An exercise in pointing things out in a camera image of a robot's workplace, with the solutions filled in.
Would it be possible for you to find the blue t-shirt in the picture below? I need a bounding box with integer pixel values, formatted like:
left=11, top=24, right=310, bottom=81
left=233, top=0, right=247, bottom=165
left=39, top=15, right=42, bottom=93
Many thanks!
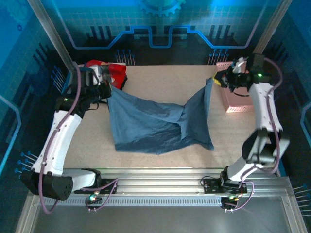
left=106, top=77, right=215, bottom=155

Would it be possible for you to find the red teddy bear print t-shirt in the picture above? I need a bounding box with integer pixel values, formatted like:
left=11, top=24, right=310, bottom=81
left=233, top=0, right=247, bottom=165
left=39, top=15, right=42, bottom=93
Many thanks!
left=86, top=60, right=127, bottom=90

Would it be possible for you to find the pink perforated plastic basket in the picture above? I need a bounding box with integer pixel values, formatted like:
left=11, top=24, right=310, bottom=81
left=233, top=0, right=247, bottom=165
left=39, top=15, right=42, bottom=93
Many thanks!
left=215, top=61, right=256, bottom=114

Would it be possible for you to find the small circuit board with LEDs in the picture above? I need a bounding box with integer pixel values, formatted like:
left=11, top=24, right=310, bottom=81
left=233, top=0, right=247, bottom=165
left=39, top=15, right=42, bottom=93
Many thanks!
left=84, top=191, right=103, bottom=212
left=220, top=194, right=243, bottom=212

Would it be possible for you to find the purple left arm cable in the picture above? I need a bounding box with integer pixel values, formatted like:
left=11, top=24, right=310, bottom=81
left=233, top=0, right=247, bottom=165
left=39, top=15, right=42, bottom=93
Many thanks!
left=38, top=63, right=120, bottom=215

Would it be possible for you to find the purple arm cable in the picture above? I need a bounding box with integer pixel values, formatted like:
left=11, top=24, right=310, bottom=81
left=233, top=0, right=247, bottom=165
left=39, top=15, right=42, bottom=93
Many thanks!
left=220, top=57, right=284, bottom=214
left=38, top=63, right=120, bottom=215

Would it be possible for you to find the aluminium frame post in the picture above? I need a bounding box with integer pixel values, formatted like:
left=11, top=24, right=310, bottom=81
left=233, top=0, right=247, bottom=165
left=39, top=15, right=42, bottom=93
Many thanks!
left=252, top=0, right=292, bottom=55
left=26, top=0, right=78, bottom=73

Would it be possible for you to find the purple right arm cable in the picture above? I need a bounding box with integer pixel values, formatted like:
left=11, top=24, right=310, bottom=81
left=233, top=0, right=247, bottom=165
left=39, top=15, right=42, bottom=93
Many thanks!
left=220, top=57, right=284, bottom=214

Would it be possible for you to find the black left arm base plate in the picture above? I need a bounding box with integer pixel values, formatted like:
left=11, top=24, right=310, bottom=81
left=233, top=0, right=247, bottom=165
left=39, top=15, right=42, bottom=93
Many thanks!
left=96, top=178, right=119, bottom=195

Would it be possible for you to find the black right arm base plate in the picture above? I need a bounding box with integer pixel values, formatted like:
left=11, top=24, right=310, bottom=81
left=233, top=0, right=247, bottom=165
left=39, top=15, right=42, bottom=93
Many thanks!
left=200, top=176, right=248, bottom=195

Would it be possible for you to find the aluminium rail frame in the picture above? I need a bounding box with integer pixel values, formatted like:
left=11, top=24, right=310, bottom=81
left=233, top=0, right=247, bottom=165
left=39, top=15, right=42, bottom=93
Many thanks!
left=14, top=167, right=308, bottom=233

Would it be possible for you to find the slotted grey cable duct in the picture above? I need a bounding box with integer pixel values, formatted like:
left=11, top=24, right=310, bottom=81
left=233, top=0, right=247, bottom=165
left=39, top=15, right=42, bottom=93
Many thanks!
left=38, top=196, right=223, bottom=207

